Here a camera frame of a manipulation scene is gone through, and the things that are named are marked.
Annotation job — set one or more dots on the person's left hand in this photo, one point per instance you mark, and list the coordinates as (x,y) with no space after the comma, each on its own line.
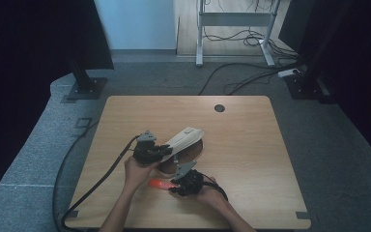
(137,173)

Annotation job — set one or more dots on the dark curtain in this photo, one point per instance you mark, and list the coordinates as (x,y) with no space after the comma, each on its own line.
(35,48)
(360,64)

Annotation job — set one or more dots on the dark round table grommet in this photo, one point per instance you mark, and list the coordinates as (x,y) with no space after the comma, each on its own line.
(219,108)

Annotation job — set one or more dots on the white power strip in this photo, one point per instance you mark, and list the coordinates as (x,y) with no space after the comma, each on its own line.
(288,72)

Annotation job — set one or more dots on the pink orange highlighter pen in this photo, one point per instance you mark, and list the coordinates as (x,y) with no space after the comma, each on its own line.
(160,184)

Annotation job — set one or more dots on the black stand with square base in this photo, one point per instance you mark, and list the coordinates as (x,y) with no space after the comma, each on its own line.
(85,82)
(306,82)

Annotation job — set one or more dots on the person's right hand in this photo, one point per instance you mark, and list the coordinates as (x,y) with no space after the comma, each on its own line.
(210,196)

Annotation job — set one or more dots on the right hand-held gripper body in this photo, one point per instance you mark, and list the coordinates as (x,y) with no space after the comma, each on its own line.
(188,182)

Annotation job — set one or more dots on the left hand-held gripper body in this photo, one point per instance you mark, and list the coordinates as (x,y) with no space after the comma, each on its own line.
(145,148)

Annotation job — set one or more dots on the grey tape piece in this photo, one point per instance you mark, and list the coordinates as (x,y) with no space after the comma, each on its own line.
(302,215)
(72,213)

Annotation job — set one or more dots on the white metal desk frame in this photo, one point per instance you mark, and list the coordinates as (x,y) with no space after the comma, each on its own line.
(232,19)

